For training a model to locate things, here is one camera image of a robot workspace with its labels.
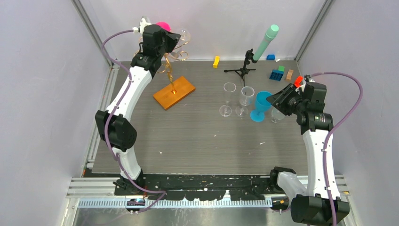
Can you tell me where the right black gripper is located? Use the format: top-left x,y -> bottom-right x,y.
266,83 -> 307,116

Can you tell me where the blue wine glass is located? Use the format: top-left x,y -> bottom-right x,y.
250,91 -> 272,122

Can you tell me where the pink wine glass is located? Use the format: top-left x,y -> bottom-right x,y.
156,21 -> 171,32

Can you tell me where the clear round wine glass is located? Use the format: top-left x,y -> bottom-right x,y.
235,86 -> 255,117

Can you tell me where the clear flute wine glass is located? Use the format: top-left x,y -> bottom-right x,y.
219,82 -> 236,117

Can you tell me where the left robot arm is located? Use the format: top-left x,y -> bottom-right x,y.
95,24 -> 181,195

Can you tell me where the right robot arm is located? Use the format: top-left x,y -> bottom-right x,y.
267,82 -> 350,226

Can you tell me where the blue lego brick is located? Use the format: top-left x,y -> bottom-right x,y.
269,69 -> 284,81

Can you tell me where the red L-shaped block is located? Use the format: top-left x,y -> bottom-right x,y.
294,76 -> 304,88

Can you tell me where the tan wooden block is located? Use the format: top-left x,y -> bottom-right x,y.
285,69 -> 294,81

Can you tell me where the green block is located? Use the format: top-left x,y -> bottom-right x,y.
278,65 -> 285,72

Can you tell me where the yellow block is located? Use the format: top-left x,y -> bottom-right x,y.
212,56 -> 220,68

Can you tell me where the black tripod microphone stand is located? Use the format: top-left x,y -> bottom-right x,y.
223,49 -> 257,87

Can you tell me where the mint green microphone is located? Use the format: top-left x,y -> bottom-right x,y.
252,24 -> 279,63

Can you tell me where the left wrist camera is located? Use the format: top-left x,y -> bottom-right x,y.
132,16 -> 152,34

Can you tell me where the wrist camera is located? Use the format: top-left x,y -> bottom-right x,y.
132,16 -> 152,34
297,74 -> 315,92

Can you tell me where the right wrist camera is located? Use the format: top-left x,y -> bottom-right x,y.
297,74 -> 315,92

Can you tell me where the gold wire wine glass rack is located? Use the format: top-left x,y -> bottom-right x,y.
152,29 -> 197,111

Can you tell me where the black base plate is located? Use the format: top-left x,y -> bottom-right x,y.
114,174 -> 283,201

